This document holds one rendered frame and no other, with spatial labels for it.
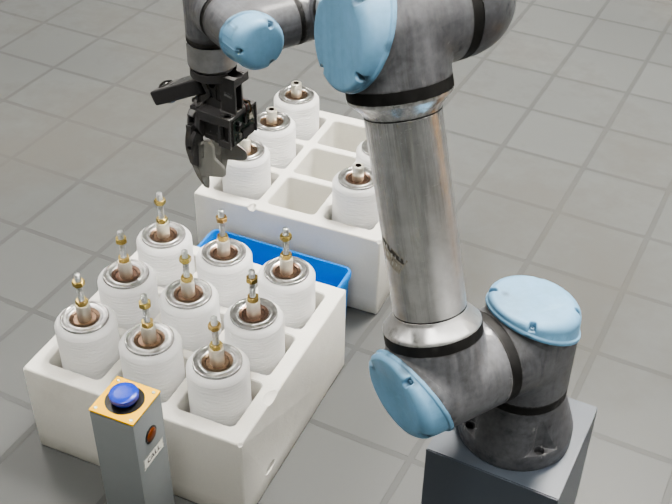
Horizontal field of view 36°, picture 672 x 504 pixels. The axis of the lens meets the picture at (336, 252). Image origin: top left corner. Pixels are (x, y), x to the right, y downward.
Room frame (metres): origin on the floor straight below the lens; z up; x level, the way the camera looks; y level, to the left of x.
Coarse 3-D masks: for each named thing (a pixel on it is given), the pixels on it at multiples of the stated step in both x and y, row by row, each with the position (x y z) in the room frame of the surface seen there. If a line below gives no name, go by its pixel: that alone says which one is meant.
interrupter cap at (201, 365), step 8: (224, 344) 1.16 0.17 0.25; (200, 352) 1.14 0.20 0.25; (208, 352) 1.14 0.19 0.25; (224, 352) 1.14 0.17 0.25; (232, 352) 1.14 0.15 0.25; (192, 360) 1.12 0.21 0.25; (200, 360) 1.12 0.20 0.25; (208, 360) 1.12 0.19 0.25; (232, 360) 1.12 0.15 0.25; (240, 360) 1.12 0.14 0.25; (200, 368) 1.10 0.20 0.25; (208, 368) 1.11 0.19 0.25; (216, 368) 1.11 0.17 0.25; (224, 368) 1.11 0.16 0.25; (232, 368) 1.11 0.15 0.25; (208, 376) 1.09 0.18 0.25; (216, 376) 1.09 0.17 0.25; (224, 376) 1.09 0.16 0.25
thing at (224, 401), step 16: (240, 352) 1.14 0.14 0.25; (192, 368) 1.11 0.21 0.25; (240, 368) 1.11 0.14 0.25; (192, 384) 1.09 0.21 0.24; (208, 384) 1.08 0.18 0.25; (224, 384) 1.08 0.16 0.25; (240, 384) 1.09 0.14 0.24; (192, 400) 1.09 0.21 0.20; (208, 400) 1.08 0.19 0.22; (224, 400) 1.08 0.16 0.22; (240, 400) 1.09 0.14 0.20; (208, 416) 1.08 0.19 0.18; (224, 416) 1.08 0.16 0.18; (240, 416) 1.09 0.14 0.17
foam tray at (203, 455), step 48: (336, 288) 1.38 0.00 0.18; (288, 336) 1.26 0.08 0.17; (336, 336) 1.34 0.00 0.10; (48, 384) 1.16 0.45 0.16; (96, 384) 1.14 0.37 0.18; (288, 384) 1.17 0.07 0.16; (48, 432) 1.16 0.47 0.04; (192, 432) 1.05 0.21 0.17; (240, 432) 1.05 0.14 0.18; (288, 432) 1.16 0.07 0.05; (192, 480) 1.06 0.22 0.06; (240, 480) 1.02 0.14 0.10
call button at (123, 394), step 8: (120, 384) 0.99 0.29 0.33; (128, 384) 0.99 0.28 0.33; (112, 392) 0.98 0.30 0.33; (120, 392) 0.98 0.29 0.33; (128, 392) 0.98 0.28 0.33; (136, 392) 0.98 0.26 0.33; (112, 400) 0.97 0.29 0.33; (120, 400) 0.96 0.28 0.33; (128, 400) 0.97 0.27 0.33; (136, 400) 0.97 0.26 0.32
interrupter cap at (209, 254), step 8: (232, 240) 1.42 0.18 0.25; (208, 248) 1.39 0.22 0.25; (216, 248) 1.40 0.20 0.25; (232, 248) 1.40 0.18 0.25; (240, 248) 1.39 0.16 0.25; (208, 256) 1.37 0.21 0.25; (216, 256) 1.38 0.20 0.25; (232, 256) 1.37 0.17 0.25; (240, 256) 1.37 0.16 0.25; (216, 264) 1.35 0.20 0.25; (224, 264) 1.35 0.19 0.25; (232, 264) 1.35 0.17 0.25
